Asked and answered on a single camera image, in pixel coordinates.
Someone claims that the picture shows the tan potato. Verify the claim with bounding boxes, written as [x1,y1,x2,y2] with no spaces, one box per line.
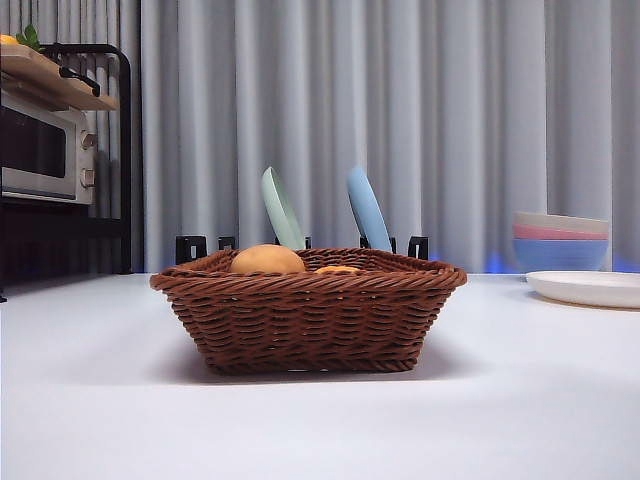
[230,243,307,275]

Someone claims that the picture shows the brown wicker basket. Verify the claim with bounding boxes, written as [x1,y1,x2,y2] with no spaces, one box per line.
[149,246,469,376]

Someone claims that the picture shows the pale green plate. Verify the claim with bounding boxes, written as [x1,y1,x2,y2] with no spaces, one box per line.
[260,166,307,250]

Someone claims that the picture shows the light blue plate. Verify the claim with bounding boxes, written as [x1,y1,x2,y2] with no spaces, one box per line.
[347,165,395,254]

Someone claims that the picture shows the black plate rack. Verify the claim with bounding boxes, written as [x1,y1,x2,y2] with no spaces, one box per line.
[175,234,430,262]

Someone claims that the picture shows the grey curtain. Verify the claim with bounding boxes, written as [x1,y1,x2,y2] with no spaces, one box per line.
[0,0,640,275]

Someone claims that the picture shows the pink bowl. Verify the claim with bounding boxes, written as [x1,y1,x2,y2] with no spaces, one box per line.
[512,223,610,241]

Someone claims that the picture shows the blue bowl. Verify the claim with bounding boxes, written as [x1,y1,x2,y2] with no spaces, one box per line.
[513,237,610,274]

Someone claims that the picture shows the beige bowl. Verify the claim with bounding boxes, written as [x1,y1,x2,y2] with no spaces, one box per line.
[512,210,610,235]

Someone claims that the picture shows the white flat plate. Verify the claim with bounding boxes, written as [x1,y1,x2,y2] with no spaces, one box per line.
[525,270,640,310]

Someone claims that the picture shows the silver toaster oven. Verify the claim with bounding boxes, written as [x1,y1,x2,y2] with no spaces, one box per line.
[0,92,98,206]

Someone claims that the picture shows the wooden tray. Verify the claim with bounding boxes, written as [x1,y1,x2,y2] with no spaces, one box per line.
[0,42,120,112]

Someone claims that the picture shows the green leaves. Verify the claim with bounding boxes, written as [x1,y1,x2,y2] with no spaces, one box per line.
[16,23,43,52]

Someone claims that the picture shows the black metal shelf frame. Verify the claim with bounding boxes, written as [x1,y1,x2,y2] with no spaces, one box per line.
[0,43,134,304]

